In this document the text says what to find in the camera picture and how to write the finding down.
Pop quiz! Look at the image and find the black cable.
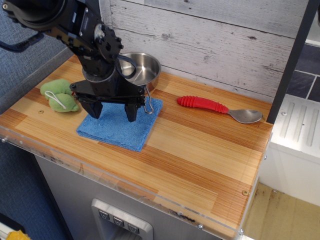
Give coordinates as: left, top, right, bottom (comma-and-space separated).
0, 32, 45, 53

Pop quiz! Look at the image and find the red handled metal spoon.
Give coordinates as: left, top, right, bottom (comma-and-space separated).
177, 96, 263, 124

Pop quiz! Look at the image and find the dark grey right post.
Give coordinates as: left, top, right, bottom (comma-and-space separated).
266, 0, 320, 124

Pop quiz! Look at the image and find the green plush toy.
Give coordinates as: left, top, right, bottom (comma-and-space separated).
40, 79, 79, 113

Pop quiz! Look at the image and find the clear acrylic edge guard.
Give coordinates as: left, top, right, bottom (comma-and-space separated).
0, 119, 272, 240

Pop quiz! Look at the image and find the stainless steel pot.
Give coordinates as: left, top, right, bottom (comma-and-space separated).
118, 52, 162, 114

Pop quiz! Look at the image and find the blue cloth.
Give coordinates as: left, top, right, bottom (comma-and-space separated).
76, 98, 163, 152

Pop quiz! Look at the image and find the white toy sink unit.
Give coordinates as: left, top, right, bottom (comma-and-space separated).
259, 94, 320, 205

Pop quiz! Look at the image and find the silver button panel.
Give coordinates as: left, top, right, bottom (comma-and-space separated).
91, 198, 154, 240

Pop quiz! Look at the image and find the yellow object at corner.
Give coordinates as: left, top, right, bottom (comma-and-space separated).
6, 230, 31, 240

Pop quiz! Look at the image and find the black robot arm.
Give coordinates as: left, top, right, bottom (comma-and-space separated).
0, 0, 146, 122

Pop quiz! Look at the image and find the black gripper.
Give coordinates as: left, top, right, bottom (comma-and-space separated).
69, 68, 146, 122

